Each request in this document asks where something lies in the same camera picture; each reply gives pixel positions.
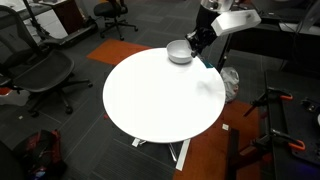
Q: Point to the white cabinet desk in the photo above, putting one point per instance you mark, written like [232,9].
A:
[55,23]

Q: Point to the small black office chair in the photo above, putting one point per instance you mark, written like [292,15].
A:
[111,10]

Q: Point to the black and red backpack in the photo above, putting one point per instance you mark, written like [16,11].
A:
[43,153]

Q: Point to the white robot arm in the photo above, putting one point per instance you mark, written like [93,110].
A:
[216,5]

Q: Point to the black electric scooter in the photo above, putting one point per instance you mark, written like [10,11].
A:
[73,33]

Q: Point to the brown wooden cabinet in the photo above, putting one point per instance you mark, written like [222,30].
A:
[71,15]

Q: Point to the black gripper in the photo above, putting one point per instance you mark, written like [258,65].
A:
[203,36]

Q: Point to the black upright post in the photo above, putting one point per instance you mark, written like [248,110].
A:
[233,156]

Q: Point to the white paper scrap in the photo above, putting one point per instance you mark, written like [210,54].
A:
[20,117]
[225,127]

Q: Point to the black mesh office chair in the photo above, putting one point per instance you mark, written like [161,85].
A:
[43,70]

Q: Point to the white crumpled plastic bag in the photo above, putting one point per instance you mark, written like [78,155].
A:
[230,83]

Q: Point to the grey round bowl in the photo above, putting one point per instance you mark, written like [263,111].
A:
[178,53]

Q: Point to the black desk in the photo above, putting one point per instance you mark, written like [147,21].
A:
[266,43]

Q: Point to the dark marker with teal cap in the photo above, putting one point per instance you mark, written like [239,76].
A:
[207,63]

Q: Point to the white round disc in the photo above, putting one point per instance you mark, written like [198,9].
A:
[318,119]

